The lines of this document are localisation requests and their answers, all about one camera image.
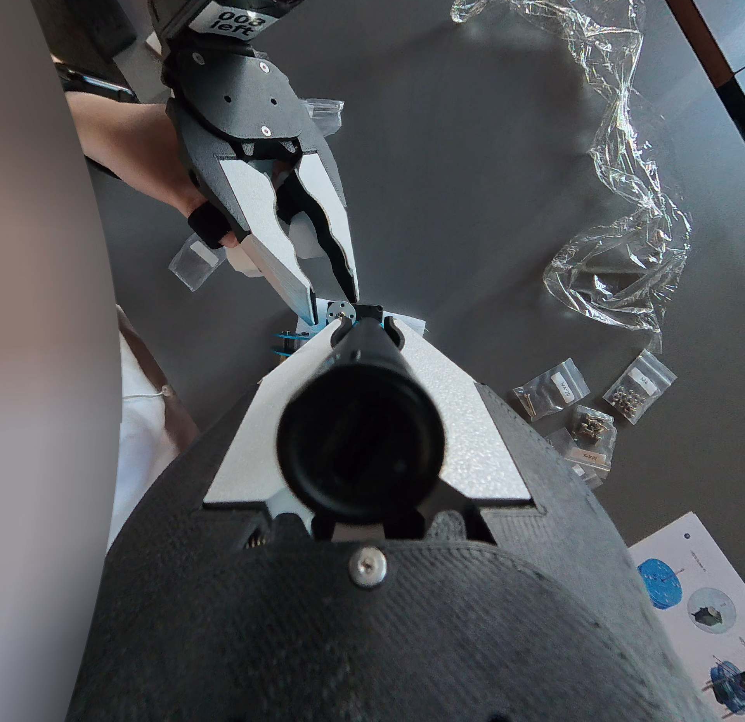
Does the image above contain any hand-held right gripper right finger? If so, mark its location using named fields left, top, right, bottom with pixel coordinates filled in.
left=381, top=319, right=536, bottom=507

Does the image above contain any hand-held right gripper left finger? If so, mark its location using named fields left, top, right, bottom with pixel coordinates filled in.
left=202, top=318, right=353, bottom=528

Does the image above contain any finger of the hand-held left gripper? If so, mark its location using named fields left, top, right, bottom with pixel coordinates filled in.
left=219, top=158, right=320, bottom=328
left=279, top=151, right=362, bottom=304

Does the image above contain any black screwdriver handle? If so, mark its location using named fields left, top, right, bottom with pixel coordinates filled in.
left=276, top=317, right=447, bottom=526

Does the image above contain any blue metal servo base assembly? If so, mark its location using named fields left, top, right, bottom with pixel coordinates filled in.
left=272, top=299, right=388, bottom=360

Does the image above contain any person's left forearm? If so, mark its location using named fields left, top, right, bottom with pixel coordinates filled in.
left=63, top=90, right=102, bottom=164

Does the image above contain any person's left hand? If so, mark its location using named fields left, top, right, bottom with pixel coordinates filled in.
left=84, top=102, right=242, bottom=249

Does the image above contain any zip bag with black rods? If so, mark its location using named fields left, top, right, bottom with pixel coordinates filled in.
left=303, top=98, right=345, bottom=137

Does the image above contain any zip bag with long screws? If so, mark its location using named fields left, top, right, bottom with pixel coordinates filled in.
left=512, top=358, right=591, bottom=423

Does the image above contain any zip bag with short screws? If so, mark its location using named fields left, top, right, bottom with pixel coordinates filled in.
left=567, top=404, right=618, bottom=472

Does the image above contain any person's white shirt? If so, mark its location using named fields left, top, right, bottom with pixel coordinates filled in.
left=107, top=305, right=181, bottom=554

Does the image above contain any white foam block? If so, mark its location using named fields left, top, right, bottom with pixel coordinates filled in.
left=291, top=311, right=430, bottom=350

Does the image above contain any zip bag with nuts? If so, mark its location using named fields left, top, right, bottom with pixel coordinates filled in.
left=602, top=349, right=679, bottom=426

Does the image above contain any crumpled clear plastic wrap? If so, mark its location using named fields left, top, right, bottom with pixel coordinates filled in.
left=451, top=0, right=693, bottom=353

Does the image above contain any printed instruction sheet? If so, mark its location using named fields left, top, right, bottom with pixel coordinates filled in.
left=629, top=511, right=745, bottom=722

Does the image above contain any brown wooden divider strip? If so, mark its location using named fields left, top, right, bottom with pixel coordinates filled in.
left=655, top=0, right=745, bottom=91

